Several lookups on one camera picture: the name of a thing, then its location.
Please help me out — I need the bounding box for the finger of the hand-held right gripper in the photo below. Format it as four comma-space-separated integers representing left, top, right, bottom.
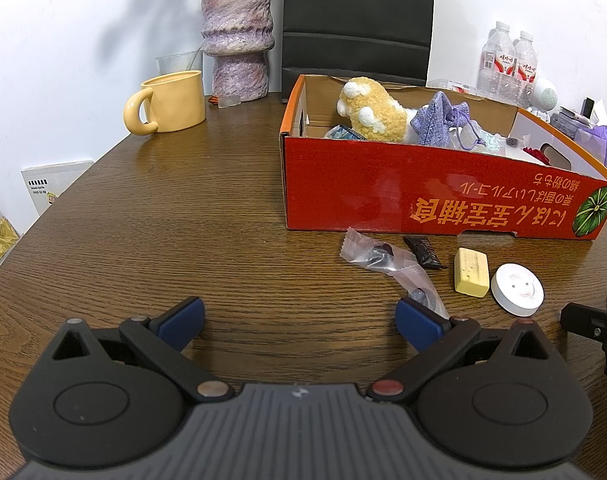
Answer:
560, 302, 607, 377

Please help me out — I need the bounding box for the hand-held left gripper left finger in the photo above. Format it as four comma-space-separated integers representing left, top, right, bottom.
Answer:
52, 296, 235, 402

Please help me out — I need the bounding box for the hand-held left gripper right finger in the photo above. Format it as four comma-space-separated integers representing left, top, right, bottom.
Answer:
365, 297, 551, 403

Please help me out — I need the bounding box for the clear snack packet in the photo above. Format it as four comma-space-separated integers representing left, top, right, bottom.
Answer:
339, 227, 415, 275
393, 262, 449, 319

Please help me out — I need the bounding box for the red cardboard box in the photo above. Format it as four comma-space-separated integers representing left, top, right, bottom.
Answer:
278, 74, 607, 242

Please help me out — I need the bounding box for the red rose flower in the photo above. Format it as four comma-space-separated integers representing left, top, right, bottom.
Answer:
521, 146, 552, 166

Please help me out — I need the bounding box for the purple drawstring pouch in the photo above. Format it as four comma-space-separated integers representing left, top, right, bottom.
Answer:
408, 91, 477, 150

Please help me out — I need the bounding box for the blue painted tissue pack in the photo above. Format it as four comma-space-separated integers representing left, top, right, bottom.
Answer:
325, 125, 365, 140

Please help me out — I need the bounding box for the white and tan plush toy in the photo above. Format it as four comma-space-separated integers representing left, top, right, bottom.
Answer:
336, 77, 420, 142

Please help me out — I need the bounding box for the dark snack bar wrapper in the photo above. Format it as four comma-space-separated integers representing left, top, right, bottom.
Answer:
402, 236, 443, 270

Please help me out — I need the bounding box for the yellow rectangular block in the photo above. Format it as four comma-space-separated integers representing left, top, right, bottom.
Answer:
453, 247, 489, 296

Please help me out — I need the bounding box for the white round disc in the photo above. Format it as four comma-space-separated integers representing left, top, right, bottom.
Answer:
491, 263, 545, 317

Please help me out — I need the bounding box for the grey small box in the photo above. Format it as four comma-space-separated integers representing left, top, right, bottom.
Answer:
551, 107, 592, 136

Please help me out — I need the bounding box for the white booklet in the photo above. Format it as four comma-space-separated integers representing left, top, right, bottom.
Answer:
21, 161, 94, 219

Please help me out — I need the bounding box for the white robot figurine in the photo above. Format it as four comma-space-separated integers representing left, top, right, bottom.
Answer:
527, 78, 559, 124

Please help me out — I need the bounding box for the yellow mug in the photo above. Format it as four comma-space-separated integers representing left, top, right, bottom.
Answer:
124, 70, 206, 136

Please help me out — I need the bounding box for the clear water bottle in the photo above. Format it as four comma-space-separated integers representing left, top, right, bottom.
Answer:
478, 21, 515, 101
513, 31, 541, 106

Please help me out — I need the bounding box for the clear plastic packaging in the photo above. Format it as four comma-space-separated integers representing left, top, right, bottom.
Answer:
427, 79, 479, 96

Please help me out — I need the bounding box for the clear glass cup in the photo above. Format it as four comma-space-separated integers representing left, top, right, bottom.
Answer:
156, 51, 205, 76

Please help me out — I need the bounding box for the purple ceramic vase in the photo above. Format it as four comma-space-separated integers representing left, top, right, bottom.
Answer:
200, 0, 275, 103

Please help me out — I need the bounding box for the black paper bag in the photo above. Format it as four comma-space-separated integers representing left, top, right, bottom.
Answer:
281, 0, 435, 106

